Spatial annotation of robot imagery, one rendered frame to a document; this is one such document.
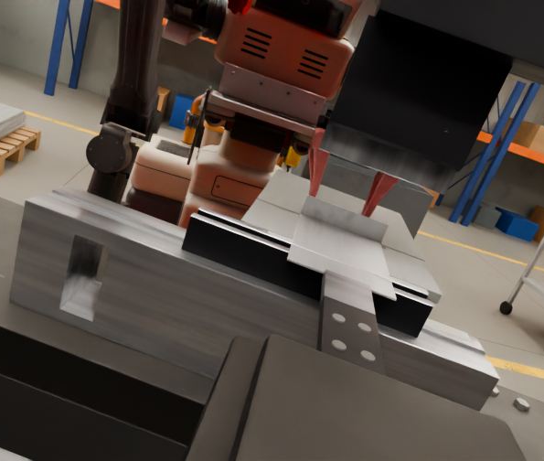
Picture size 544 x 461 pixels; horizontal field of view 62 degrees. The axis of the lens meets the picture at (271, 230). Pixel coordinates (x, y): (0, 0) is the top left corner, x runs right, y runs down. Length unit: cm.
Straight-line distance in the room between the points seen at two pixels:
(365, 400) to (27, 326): 31
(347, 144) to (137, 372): 24
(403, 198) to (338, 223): 256
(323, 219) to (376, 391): 30
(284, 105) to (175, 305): 68
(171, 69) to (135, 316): 646
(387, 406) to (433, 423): 2
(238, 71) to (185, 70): 581
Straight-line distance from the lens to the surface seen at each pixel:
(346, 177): 286
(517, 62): 34
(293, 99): 99
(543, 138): 721
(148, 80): 73
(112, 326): 41
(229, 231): 36
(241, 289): 36
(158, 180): 132
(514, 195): 854
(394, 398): 17
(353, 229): 46
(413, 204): 305
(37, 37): 717
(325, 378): 17
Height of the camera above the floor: 112
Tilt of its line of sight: 19 degrees down
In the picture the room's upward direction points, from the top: 20 degrees clockwise
